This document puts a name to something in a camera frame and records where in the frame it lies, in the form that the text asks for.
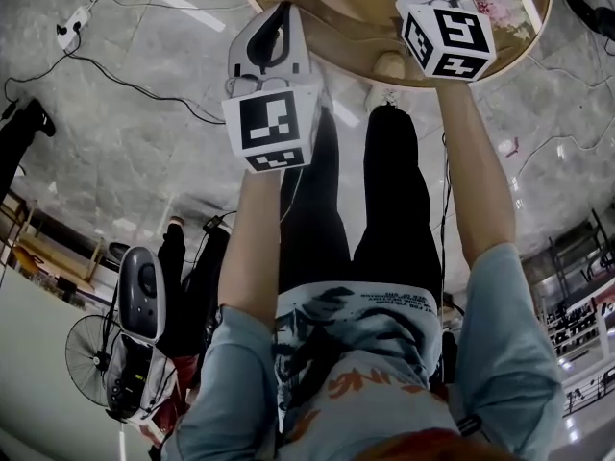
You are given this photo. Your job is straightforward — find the pink flower bouquet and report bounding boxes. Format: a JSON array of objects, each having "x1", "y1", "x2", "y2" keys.
[{"x1": 468, "y1": 0, "x2": 529, "y2": 36}]

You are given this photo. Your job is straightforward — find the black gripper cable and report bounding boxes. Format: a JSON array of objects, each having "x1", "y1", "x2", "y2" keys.
[{"x1": 439, "y1": 132, "x2": 456, "y2": 306}]

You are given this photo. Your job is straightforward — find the black metal rack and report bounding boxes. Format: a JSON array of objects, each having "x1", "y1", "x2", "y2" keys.
[{"x1": 547, "y1": 206, "x2": 615, "y2": 369}]

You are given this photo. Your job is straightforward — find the white power strip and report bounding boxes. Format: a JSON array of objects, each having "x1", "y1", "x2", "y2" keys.
[{"x1": 56, "y1": 7, "x2": 93, "y2": 51}]

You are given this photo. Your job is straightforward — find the white sneaker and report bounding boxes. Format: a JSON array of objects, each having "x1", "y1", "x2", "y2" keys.
[{"x1": 364, "y1": 86, "x2": 401, "y2": 113}]

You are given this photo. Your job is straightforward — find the black trousers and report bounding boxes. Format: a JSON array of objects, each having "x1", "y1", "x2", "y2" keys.
[{"x1": 277, "y1": 105, "x2": 443, "y2": 302}]

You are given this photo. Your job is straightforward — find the black power cable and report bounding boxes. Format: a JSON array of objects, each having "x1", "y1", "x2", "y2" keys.
[{"x1": 4, "y1": 45, "x2": 227, "y2": 127}]

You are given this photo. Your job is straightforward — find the black standing fan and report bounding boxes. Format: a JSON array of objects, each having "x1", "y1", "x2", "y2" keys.
[{"x1": 64, "y1": 314, "x2": 127, "y2": 410}]

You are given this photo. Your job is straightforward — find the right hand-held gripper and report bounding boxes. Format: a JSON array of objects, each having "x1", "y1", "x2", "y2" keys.
[{"x1": 383, "y1": 0, "x2": 497, "y2": 84}]

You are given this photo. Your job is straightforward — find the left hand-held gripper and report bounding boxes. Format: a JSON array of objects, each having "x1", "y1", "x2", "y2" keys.
[{"x1": 221, "y1": 2, "x2": 322, "y2": 174}]

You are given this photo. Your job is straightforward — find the person's left forearm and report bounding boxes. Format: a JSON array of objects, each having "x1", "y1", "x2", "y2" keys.
[{"x1": 218, "y1": 168, "x2": 290, "y2": 328}]

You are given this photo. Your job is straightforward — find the person's right forearm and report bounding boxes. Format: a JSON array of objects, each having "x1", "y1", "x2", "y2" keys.
[{"x1": 434, "y1": 80, "x2": 521, "y2": 274}]

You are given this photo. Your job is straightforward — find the wooden shelf rack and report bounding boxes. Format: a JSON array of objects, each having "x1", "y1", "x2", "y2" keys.
[{"x1": 0, "y1": 187, "x2": 106, "y2": 297}]

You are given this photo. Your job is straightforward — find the light blue printed t-shirt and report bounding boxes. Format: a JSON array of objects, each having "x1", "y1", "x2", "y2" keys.
[{"x1": 162, "y1": 242, "x2": 568, "y2": 461}]

